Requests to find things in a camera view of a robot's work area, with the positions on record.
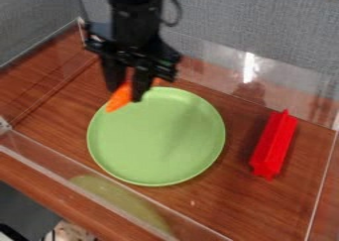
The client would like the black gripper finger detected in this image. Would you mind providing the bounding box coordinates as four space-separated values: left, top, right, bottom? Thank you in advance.
102 57 127 92
133 60 154 102

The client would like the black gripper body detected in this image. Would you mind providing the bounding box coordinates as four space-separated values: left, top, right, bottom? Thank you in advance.
85 20 182 82

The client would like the orange toy carrot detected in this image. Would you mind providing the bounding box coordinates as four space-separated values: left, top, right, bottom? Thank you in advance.
105 75 165 114

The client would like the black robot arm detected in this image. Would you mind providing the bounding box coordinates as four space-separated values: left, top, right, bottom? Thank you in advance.
85 0 183 102

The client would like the green round plate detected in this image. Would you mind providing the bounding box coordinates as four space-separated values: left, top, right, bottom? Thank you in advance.
86 87 228 186

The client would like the red plastic block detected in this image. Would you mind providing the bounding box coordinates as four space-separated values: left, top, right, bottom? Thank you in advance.
250 109 298 181

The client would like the black cable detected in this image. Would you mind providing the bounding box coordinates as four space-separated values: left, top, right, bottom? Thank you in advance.
159 0 185 28

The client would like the clear acrylic barrier wall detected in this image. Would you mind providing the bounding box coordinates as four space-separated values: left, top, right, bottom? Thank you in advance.
0 27 339 241

